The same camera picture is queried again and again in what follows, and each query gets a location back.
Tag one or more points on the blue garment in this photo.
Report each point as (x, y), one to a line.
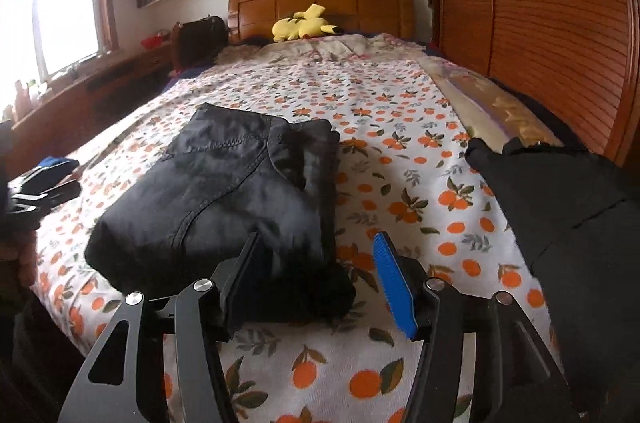
(65, 166)

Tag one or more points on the yellow Pikachu plush toy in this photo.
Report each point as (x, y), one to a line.
(304, 25)

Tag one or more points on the orange-print floral bedsheet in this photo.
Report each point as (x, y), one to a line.
(401, 170)

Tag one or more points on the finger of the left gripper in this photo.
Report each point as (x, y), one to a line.
(42, 203)
(37, 180)

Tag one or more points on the pale floral quilt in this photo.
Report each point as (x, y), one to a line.
(330, 48)

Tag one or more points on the black jacket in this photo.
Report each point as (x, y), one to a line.
(228, 175)

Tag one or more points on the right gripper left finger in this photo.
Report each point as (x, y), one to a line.
(122, 378)

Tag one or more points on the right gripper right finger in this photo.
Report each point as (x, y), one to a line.
(515, 376)

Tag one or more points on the long wooden side desk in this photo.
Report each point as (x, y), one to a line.
(84, 109)

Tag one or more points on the wooden slatted wardrobe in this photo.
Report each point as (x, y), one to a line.
(578, 58)

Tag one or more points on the red bowl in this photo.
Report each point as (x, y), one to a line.
(152, 42)

